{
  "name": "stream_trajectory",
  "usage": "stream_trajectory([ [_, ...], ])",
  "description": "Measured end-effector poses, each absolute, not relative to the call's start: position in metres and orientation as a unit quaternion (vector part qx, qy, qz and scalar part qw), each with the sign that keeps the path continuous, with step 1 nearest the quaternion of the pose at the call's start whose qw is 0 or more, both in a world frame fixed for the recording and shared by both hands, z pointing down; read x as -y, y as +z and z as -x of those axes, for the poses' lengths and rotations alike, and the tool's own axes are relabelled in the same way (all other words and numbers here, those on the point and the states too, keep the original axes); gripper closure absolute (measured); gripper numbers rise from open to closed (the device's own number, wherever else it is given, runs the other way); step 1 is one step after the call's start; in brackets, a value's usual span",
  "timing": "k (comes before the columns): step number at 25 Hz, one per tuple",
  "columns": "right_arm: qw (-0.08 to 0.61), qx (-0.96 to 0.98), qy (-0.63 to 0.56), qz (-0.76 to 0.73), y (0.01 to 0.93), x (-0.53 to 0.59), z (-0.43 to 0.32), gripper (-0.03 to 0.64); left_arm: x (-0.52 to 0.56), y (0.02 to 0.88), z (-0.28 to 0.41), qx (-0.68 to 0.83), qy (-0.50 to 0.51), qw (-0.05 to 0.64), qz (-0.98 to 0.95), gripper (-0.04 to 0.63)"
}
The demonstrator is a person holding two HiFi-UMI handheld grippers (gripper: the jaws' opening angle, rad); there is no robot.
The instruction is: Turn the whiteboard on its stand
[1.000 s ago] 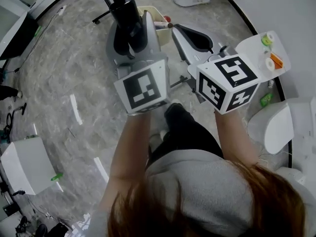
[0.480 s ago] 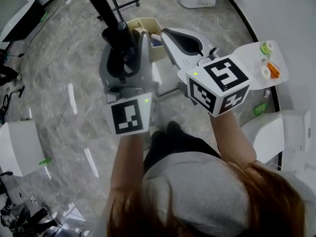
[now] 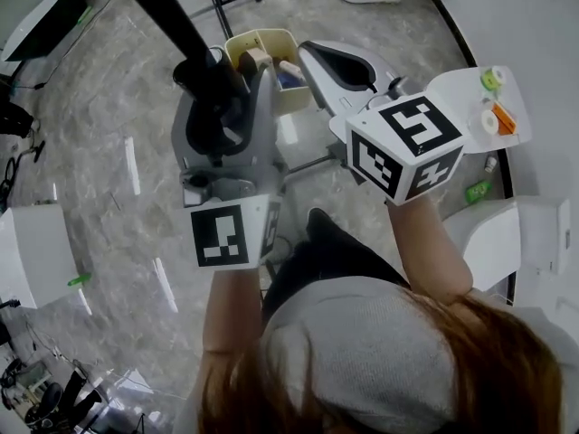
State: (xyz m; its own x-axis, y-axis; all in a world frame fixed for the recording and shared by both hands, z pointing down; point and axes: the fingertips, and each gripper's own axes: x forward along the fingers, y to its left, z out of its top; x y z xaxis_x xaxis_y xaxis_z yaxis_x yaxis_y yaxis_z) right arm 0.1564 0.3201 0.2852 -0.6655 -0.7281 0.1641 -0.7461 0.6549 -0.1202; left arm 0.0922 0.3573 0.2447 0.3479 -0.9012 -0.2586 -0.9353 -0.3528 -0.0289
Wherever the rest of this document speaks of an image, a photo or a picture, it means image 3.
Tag green packet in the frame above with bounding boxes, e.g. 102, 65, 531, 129
465, 182, 492, 204

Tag white cabinet box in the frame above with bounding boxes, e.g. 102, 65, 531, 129
444, 194, 573, 294

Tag person's left forearm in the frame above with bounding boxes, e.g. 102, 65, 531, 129
189, 264, 266, 424

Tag thin metal rod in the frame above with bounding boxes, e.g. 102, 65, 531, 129
286, 151, 350, 176

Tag black wheeled whiteboard stand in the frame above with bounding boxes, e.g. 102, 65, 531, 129
201, 0, 264, 38

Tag blue small item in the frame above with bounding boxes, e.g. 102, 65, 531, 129
276, 72, 305, 91

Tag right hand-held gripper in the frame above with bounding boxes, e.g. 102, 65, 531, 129
297, 38, 467, 206

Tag green tape roll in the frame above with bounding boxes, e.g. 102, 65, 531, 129
479, 66, 508, 91

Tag black office chair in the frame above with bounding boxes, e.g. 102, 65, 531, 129
23, 368, 104, 429

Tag person's right forearm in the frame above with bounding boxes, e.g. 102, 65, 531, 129
385, 193, 474, 307

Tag beige brown board eraser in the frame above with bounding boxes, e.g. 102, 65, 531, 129
238, 46, 273, 75

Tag person's grey knit top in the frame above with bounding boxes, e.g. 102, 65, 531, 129
260, 275, 579, 434

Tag beige plastic container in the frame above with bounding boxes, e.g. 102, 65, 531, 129
224, 27, 313, 116

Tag black floor cable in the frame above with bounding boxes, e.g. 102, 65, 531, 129
0, 138, 47, 203

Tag white-edged dark desk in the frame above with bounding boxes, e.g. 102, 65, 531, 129
0, 0, 113, 63

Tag white curved desk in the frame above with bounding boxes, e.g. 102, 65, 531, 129
413, 0, 579, 320

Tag white tray shelf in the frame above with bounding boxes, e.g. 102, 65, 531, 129
327, 64, 533, 184

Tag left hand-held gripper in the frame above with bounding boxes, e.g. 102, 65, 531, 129
171, 46, 287, 270

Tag white tape roll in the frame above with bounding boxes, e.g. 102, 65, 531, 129
479, 108, 500, 137

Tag person's dark trousers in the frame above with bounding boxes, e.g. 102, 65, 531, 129
261, 207, 411, 316

